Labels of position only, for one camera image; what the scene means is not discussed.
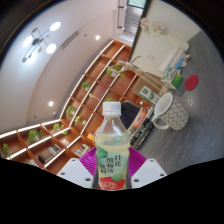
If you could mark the green and white carton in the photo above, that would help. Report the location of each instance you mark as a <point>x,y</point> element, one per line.
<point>149,94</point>

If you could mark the white patterned mug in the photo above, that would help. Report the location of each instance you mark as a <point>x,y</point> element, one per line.
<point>175,115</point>

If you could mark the green and white box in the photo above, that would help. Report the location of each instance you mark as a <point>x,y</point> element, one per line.
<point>173,78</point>

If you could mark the dark office chair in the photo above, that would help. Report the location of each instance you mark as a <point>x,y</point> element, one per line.
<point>129,113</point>

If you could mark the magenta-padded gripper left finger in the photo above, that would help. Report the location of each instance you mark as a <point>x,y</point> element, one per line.
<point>71,171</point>

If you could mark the black track light rail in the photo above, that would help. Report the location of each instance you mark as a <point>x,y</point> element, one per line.
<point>121,15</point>

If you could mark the clear drink bottle white cap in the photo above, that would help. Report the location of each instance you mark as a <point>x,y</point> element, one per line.
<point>112,146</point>

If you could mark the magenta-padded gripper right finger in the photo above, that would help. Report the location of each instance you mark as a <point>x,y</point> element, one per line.
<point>150,171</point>

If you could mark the ceiling air vent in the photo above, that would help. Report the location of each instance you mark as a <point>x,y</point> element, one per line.
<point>70,39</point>

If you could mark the recessed ceiling light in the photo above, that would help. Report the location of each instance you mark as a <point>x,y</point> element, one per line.
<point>50,103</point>
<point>97,37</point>

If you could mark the window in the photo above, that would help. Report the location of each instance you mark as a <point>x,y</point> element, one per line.
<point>137,3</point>

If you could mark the orange wooden shelf unit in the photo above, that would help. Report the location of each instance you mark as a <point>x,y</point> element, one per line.
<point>96,86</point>

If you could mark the grey curtain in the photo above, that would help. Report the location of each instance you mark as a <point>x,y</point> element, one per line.
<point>132,18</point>

